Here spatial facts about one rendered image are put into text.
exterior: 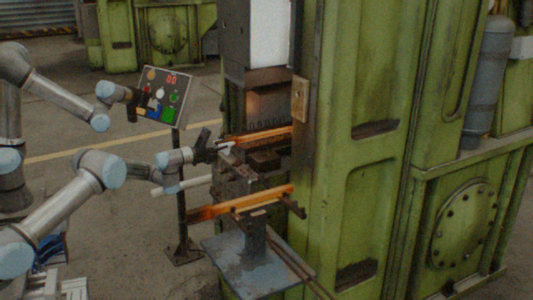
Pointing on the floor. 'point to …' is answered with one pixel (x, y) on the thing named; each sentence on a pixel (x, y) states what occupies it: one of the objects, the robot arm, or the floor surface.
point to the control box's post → (179, 192)
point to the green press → (147, 34)
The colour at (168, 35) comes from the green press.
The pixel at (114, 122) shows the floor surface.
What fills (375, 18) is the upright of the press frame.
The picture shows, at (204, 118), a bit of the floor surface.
